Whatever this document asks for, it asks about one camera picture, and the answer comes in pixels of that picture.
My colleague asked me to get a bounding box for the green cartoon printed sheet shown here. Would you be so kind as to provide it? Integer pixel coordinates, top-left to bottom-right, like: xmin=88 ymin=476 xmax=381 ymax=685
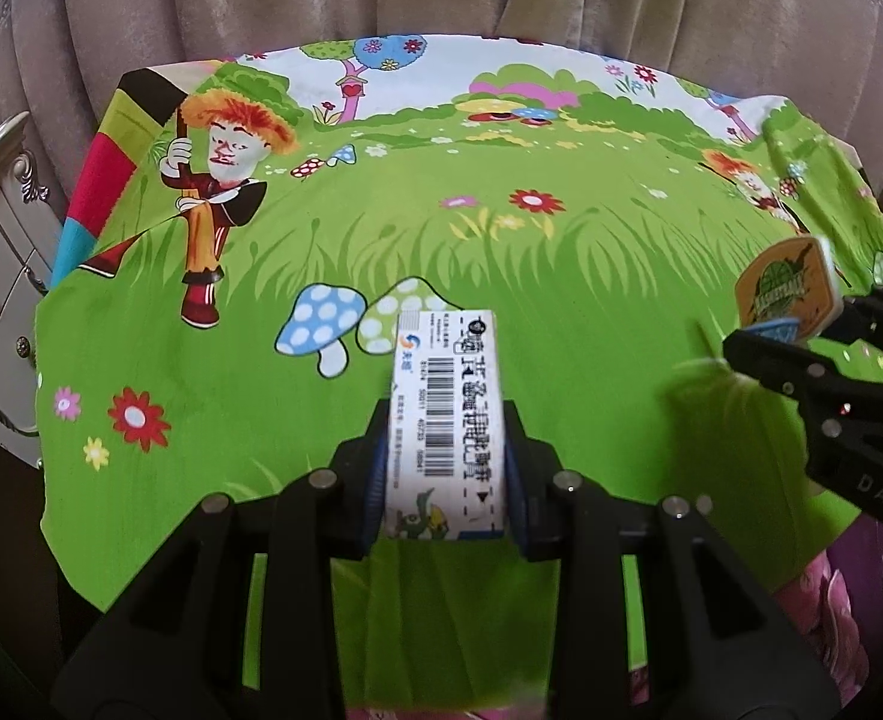
xmin=32 ymin=32 xmax=883 ymax=706

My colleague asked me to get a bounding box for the white barcode box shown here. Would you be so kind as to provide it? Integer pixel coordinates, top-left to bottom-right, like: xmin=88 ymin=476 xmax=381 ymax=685
xmin=381 ymin=307 xmax=511 ymax=543

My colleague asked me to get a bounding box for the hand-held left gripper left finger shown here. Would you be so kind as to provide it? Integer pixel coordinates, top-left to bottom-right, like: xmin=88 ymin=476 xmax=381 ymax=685
xmin=55 ymin=397 xmax=391 ymax=720

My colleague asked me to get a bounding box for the orange basketball badge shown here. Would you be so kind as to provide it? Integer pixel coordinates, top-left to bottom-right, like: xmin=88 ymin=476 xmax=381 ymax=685
xmin=734 ymin=235 xmax=837 ymax=346

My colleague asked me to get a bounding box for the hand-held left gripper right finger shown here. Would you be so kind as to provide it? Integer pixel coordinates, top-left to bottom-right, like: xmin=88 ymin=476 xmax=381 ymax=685
xmin=502 ymin=397 xmax=846 ymax=720

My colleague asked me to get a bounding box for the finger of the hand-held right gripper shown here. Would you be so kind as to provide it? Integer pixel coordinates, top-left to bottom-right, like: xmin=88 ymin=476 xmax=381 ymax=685
xmin=833 ymin=285 xmax=883 ymax=341
xmin=721 ymin=321 xmax=864 ymax=400

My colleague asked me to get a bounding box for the pinkish brown curtain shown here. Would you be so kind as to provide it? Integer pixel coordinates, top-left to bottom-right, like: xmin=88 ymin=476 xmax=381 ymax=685
xmin=583 ymin=0 xmax=883 ymax=203
xmin=0 ymin=0 xmax=382 ymax=188

